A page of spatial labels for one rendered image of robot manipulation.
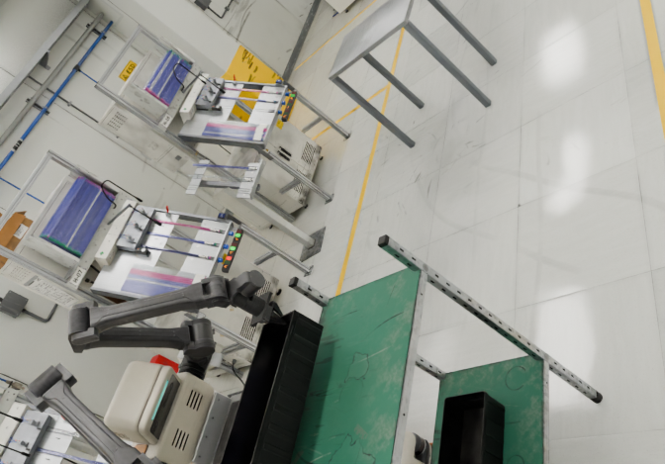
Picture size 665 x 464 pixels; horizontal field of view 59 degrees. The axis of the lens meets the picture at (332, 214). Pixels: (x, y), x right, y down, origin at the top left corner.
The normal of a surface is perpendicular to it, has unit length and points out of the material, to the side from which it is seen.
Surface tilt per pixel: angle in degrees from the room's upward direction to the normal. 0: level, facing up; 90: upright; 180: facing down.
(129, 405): 43
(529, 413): 0
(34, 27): 90
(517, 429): 0
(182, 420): 98
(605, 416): 0
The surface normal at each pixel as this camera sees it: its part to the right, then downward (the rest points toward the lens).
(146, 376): -0.11, -0.64
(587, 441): -0.74, -0.53
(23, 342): 0.64, -0.35
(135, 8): -0.22, 0.77
